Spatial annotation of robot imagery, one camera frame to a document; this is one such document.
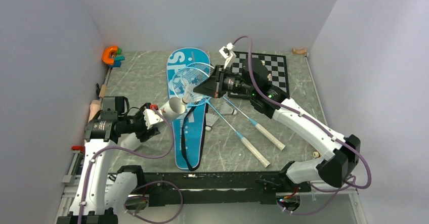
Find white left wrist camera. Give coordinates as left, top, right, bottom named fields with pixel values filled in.
left=144, top=109, right=164, bottom=129

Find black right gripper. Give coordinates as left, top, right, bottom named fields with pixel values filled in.
left=193, top=65, right=255, bottom=99

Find white shuttlecock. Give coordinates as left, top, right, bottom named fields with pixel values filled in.
left=182, top=84, right=206, bottom=106

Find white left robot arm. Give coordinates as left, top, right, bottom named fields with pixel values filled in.
left=56, top=97, right=167, bottom=223

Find wooden arch block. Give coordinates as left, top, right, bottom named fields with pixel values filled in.
left=292, top=48, right=307, bottom=56

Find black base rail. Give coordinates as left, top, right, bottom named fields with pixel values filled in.
left=131, top=171, right=311, bottom=207

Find orange horseshoe magnet toy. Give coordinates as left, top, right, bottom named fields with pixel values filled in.
left=101, top=46, right=119, bottom=66

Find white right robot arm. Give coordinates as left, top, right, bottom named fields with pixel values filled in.
left=192, top=58, right=360, bottom=191

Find purple cable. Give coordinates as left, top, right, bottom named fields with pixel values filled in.
left=77, top=108, right=184, bottom=224
left=232, top=35, right=372, bottom=216

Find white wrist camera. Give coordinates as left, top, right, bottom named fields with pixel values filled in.
left=144, top=109, right=164, bottom=129
left=219, top=42, right=236, bottom=69

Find white shuttlecock tube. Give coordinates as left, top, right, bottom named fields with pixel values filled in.
left=120, top=97, right=186, bottom=151

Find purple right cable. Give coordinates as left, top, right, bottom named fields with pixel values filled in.
left=232, top=35, right=372, bottom=216

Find wooden rolling pin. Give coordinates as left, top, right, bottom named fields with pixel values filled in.
left=88, top=100, right=101, bottom=122

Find teal blue toy blocks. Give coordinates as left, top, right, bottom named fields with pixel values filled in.
left=110, top=48, right=125, bottom=68

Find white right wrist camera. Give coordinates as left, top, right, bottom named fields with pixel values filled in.
left=219, top=42, right=236, bottom=69

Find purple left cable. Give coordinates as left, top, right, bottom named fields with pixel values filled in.
left=77, top=108, right=184, bottom=224

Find black white chessboard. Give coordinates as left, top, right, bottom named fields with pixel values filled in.
left=229, top=51, right=290, bottom=97

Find blue racket bag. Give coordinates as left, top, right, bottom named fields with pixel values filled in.
left=166, top=48, right=210, bottom=171

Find blue racket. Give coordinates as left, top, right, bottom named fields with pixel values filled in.
left=185, top=62, right=285, bottom=151
left=169, top=67, right=270, bottom=168

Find white shuttlecock table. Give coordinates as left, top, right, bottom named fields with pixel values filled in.
left=220, top=102, right=237, bottom=115
left=205, top=113, right=219, bottom=131

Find clear tube lid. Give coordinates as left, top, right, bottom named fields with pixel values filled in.
left=230, top=147, right=245, bottom=162

